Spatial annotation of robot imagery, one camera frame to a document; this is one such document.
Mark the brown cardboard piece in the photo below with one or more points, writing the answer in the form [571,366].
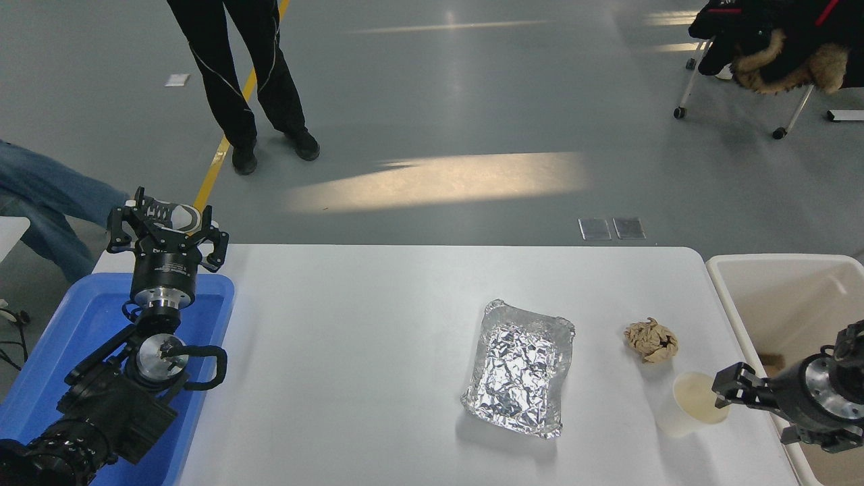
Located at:
[771,361]

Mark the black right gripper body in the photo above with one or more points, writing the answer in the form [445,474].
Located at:
[790,395]

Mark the white side table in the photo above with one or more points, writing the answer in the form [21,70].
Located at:
[10,233]

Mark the white wheeled chair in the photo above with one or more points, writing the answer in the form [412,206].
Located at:
[690,81]

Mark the standing person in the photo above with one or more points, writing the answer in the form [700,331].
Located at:
[209,67]

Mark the large pale plastic bin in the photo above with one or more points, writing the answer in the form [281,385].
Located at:
[776,290]

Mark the metal floor plate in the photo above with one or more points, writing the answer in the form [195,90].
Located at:
[629,228]
[595,229]

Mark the blue plastic tray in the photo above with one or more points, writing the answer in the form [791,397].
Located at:
[81,317]

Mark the seated person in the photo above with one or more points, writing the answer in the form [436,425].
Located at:
[40,182]

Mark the white flat bar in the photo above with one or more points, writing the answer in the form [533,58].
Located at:
[847,117]

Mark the crumpled tan paper ball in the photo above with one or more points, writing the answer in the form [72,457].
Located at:
[649,341]

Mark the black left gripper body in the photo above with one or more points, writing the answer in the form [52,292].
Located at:
[165,270]

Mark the black coat with fur trim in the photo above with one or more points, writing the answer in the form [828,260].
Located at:
[776,27]

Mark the white paper cup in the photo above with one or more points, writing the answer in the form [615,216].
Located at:
[690,398]

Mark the crumpled foil tray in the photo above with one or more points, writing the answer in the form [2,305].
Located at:
[520,368]

